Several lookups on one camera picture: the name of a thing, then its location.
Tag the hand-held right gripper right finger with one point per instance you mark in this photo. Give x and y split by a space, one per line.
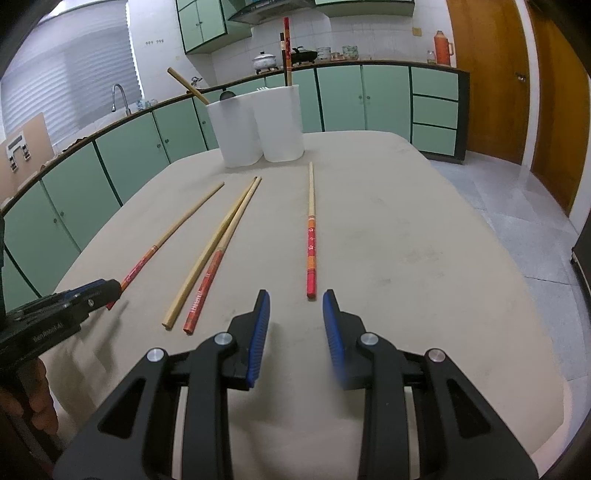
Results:
333 337

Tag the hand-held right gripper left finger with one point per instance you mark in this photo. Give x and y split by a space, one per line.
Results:
258 337

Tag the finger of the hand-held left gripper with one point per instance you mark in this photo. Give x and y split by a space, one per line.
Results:
85 288
108 295

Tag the red-ended bamboo chopstick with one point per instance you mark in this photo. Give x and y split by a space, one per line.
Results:
203 295
312 249
287 50
175 230

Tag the plain wooden chopstick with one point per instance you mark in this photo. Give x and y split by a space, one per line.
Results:
207 254
184 85

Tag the white double utensil holder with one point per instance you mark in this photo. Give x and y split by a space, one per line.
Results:
277 129

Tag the metal spoon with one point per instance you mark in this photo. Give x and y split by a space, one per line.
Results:
227 95

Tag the black chopstick with patterned end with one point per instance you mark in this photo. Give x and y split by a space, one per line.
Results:
282 46

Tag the person's left hand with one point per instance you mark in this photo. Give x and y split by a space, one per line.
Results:
39 387

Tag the brown cardboard board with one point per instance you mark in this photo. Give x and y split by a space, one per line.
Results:
32 157

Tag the metal kitchen faucet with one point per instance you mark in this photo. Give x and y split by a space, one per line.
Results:
121 94

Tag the white window blind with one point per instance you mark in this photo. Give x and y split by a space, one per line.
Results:
69 69

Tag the small countertop appliance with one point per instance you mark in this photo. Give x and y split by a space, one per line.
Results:
196 83

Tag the green lower kitchen cabinets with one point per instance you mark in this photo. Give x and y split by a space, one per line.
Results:
369 97

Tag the green kitchen cabinets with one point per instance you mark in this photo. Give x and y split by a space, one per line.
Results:
369 97
203 23

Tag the dark glass cabinet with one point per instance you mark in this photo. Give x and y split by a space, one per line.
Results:
582 249

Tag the white lidded pot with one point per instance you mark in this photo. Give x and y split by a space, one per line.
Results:
264 62

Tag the black wok with lid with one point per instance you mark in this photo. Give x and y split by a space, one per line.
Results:
304 55

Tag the stack of white bowls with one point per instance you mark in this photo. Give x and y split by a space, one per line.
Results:
324 53

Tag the patterned bowl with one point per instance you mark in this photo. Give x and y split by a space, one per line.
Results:
350 51

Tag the green upper kitchen cabinets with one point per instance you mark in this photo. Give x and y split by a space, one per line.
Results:
203 23

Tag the closed wooden door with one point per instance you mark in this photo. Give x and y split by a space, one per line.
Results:
485 78

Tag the orange thermos flask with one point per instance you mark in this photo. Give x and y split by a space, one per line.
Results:
443 48

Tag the open wooden door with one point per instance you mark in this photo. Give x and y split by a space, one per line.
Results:
563 115

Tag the black range hood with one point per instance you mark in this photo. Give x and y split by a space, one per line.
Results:
258 11

